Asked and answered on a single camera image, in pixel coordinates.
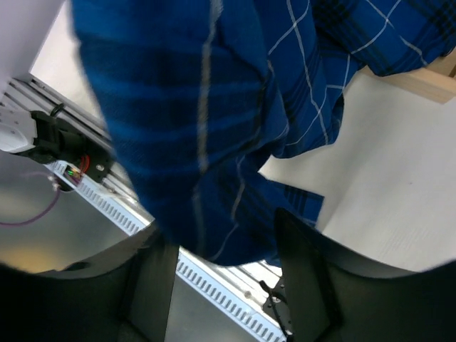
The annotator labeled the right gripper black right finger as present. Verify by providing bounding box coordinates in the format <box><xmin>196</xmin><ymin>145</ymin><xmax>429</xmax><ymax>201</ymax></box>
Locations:
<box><xmin>274</xmin><ymin>209</ymin><xmax>455</xmax><ymax>341</ymax></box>

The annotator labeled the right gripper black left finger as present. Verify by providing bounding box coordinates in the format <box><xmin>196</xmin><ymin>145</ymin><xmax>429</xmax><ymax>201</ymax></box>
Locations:
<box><xmin>1</xmin><ymin>229</ymin><xmax>178</xmax><ymax>341</ymax></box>

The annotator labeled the blue plaid shirt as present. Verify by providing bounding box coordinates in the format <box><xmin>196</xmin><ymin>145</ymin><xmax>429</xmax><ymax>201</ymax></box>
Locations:
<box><xmin>71</xmin><ymin>1</ymin><xmax>455</xmax><ymax>266</ymax></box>

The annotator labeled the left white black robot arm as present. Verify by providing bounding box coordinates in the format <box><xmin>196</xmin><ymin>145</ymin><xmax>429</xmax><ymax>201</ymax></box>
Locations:
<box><xmin>1</xmin><ymin>107</ymin><xmax>87</xmax><ymax>165</ymax></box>

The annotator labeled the wooden clothes rack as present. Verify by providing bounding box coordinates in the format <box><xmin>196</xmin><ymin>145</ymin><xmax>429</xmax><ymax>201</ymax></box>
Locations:
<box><xmin>362</xmin><ymin>51</ymin><xmax>455</xmax><ymax>104</ymax></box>

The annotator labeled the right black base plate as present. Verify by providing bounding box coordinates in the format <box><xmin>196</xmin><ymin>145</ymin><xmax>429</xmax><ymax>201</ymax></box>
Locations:
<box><xmin>259</xmin><ymin>277</ymin><xmax>294</xmax><ymax>341</ymax></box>

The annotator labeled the aluminium mounting rail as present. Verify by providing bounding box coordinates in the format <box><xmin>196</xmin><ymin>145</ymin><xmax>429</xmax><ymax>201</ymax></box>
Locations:
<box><xmin>2</xmin><ymin>78</ymin><xmax>285</xmax><ymax>342</ymax></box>

